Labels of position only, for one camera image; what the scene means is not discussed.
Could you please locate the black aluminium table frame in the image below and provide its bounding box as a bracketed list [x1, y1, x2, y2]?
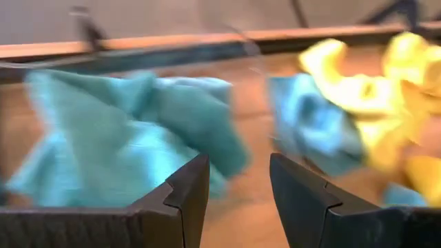
[0, 29, 441, 85]

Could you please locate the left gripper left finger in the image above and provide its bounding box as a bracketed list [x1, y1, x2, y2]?
[0, 153, 210, 248]

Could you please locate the yellow microfiber towel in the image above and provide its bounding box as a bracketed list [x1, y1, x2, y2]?
[298, 31, 441, 208]

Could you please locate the teal microfiber towel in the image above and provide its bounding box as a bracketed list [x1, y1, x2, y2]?
[25, 68, 252, 180]

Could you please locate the black table edge clamp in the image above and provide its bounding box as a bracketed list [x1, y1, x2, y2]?
[68, 5, 106, 52]

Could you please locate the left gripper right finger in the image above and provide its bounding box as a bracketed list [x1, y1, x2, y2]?
[269, 152, 441, 248]

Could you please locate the blue microfiber towel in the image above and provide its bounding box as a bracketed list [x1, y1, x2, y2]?
[5, 76, 232, 209]
[267, 73, 429, 208]

